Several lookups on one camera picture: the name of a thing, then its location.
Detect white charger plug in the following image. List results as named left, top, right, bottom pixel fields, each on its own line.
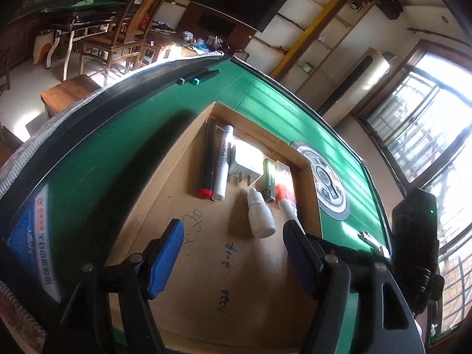
left=228, top=140, right=265, bottom=187

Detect red and white glue tube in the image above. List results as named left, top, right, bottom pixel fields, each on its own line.
left=275, top=162, right=307, bottom=235

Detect small silver metal object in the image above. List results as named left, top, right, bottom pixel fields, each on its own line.
left=359, top=230, right=389, bottom=256

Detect black pen with teal cap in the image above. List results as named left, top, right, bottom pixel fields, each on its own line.
left=189, top=69, right=221, bottom=86

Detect yellow wooden frame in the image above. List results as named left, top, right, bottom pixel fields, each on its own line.
left=271, top=0, right=349, bottom=82

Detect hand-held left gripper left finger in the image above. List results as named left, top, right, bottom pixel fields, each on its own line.
left=52, top=218, right=185, bottom=354

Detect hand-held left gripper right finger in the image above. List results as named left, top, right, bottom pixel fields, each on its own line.
left=282, top=220, right=428, bottom=354

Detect barred window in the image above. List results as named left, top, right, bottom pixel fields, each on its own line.
left=358, top=40, right=472, bottom=342

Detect white standing air conditioner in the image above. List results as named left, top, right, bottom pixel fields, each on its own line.
left=317, top=47, right=391, bottom=119

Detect two dark markers on table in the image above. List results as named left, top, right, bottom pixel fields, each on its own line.
left=176, top=67, right=209, bottom=86

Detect wooden side stool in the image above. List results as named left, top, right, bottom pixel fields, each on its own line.
left=40, top=74, right=102, bottom=121

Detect wooden chair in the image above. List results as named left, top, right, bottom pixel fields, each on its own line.
left=79, top=0, right=178, bottom=79

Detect black marker with red cap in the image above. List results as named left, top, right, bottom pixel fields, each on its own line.
left=198, top=117, right=218, bottom=199

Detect black wall speaker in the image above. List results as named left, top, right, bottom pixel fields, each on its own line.
left=369, top=0, right=404, bottom=20

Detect small white squeeze bottle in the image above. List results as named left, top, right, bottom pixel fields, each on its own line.
left=246, top=188, right=277, bottom=240

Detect green lighter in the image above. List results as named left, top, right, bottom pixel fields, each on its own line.
left=261, top=158, right=277, bottom=204

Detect cluttered low wooden table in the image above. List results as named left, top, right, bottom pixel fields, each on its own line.
left=147, top=21, right=230, bottom=60

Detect green-topped game table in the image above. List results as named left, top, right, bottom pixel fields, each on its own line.
left=39, top=0, right=134, bottom=82

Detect cardboard box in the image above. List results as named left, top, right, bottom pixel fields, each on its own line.
left=107, top=101, right=326, bottom=354

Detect round table control panel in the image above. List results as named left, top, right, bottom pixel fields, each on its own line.
left=289, top=140, right=351, bottom=222

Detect white marker pen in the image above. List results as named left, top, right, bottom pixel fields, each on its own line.
left=212, top=124, right=234, bottom=203

